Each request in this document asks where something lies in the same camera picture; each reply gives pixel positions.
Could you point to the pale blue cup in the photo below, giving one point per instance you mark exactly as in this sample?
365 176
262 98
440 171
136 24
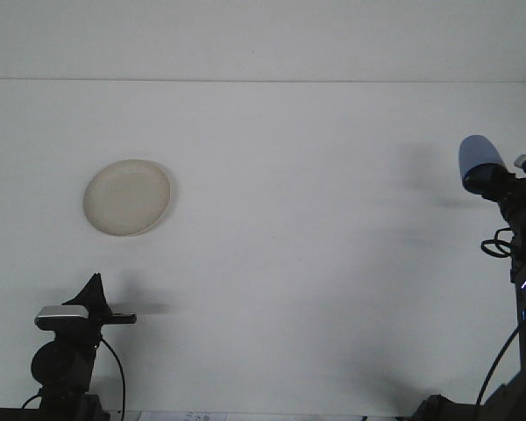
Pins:
480 151

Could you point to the pale round plate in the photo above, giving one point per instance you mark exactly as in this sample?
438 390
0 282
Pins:
127 197

